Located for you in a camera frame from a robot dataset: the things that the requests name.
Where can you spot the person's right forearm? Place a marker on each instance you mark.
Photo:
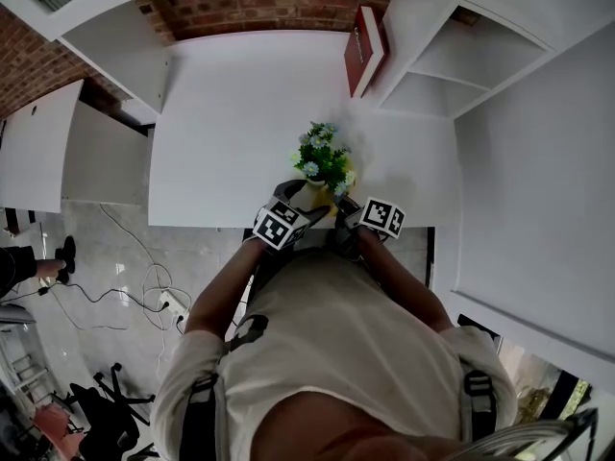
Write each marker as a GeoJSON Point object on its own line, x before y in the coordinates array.
{"type": "Point", "coordinates": [408, 281]}

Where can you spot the white power strip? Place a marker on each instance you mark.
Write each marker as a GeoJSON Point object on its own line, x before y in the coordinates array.
{"type": "Point", "coordinates": [169, 300]}

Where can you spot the white shelf unit with cabinet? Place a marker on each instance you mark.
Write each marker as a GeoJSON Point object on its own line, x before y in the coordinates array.
{"type": "Point", "coordinates": [120, 41]}

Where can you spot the dark framed window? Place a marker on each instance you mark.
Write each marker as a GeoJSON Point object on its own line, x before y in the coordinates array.
{"type": "Point", "coordinates": [538, 382]}

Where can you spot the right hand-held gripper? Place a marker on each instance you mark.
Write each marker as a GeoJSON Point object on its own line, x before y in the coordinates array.
{"type": "Point", "coordinates": [382, 216]}

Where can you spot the artificial flower plant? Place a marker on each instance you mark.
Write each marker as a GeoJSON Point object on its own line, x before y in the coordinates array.
{"type": "Point", "coordinates": [322, 159]}

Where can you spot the red book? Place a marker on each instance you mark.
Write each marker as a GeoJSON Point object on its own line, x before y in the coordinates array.
{"type": "Point", "coordinates": [358, 58]}

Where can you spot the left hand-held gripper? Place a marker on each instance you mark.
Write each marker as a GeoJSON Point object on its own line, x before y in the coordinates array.
{"type": "Point", "coordinates": [281, 226]}

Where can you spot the person's left forearm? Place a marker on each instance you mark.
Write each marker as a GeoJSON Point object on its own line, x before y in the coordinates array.
{"type": "Point", "coordinates": [218, 291]}

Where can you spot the black office chair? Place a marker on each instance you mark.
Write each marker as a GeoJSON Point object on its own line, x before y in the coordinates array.
{"type": "Point", "coordinates": [105, 416]}

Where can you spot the white side cabinet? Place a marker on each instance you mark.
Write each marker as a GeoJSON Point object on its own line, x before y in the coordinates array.
{"type": "Point", "coordinates": [33, 152]}

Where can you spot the person's eyeglasses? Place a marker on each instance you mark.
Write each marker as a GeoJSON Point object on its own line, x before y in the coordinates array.
{"type": "Point", "coordinates": [588, 416]}

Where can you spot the person's torso white shirt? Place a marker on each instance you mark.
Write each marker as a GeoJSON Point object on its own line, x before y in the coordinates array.
{"type": "Point", "coordinates": [336, 348]}

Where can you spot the yellow cloth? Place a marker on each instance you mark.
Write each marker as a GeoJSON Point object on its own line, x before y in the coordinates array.
{"type": "Point", "coordinates": [324, 202]}

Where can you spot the white open shelf unit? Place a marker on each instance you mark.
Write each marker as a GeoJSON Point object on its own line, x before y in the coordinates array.
{"type": "Point", "coordinates": [432, 94]}

